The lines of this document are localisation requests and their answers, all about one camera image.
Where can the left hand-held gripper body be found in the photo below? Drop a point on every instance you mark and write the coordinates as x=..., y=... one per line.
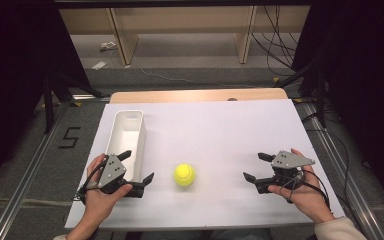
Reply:
x=112, y=170

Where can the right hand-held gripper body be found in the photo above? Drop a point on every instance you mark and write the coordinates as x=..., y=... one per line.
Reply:
x=288, y=160

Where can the white plastic bin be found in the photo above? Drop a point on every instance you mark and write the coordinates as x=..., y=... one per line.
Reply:
x=126, y=136

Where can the yellow tennis ball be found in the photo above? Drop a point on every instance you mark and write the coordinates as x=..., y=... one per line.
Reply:
x=184, y=174

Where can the person's left hand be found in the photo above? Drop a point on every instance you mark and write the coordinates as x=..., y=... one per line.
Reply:
x=98, y=203

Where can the person's right hand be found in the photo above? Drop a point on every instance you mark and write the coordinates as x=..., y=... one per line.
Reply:
x=310, y=200

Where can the white board sheet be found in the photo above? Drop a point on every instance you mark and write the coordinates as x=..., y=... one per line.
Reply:
x=230, y=140

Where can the black metal stand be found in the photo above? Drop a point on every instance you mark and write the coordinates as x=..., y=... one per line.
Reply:
x=49, y=106
x=320, y=96

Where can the wooden table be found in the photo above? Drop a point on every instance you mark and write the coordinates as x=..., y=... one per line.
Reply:
x=196, y=95

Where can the white flat paper scrap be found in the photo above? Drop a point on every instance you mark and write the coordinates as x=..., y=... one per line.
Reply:
x=99, y=65

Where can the white crumpled paper scrap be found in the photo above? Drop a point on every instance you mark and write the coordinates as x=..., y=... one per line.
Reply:
x=108, y=45

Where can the dark curtain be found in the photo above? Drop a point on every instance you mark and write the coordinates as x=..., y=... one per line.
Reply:
x=370, y=83
x=13, y=83

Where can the wooden shelf unit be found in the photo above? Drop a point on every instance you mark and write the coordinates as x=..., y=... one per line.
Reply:
x=180, y=20

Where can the aluminium floor rail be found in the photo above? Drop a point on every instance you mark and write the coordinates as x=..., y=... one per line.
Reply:
x=23, y=186
x=346, y=186

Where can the short aluminium rail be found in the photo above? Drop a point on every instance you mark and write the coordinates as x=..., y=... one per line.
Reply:
x=90, y=97

